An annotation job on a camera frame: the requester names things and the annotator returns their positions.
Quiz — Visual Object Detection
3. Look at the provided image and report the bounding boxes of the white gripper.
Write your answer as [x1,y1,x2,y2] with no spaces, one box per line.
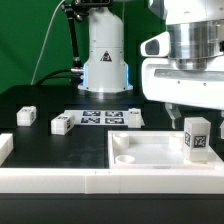
[141,57,224,139]

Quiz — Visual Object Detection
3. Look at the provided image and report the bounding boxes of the white square tabletop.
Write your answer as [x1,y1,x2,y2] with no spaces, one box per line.
[108,130,224,170]

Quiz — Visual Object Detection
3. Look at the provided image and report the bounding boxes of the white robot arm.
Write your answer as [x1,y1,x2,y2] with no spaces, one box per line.
[79,0,224,116]

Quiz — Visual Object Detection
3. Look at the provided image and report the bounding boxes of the tag marker sheet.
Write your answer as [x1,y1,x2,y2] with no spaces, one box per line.
[63,109,146,128]

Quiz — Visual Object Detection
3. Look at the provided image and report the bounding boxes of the white U-shaped fence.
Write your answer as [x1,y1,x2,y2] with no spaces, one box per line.
[0,134,224,194]

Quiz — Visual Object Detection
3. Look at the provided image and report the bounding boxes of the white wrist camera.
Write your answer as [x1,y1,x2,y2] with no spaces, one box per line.
[140,31,171,57]

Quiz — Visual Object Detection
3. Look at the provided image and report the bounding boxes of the black cable bundle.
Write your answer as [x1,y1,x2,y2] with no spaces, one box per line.
[34,67,84,87]

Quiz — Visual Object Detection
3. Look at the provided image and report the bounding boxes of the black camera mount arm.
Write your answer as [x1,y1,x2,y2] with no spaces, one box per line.
[62,0,88,68]

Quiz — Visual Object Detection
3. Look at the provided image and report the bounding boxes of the grey cable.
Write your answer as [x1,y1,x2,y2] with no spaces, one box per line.
[30,0,67,86]

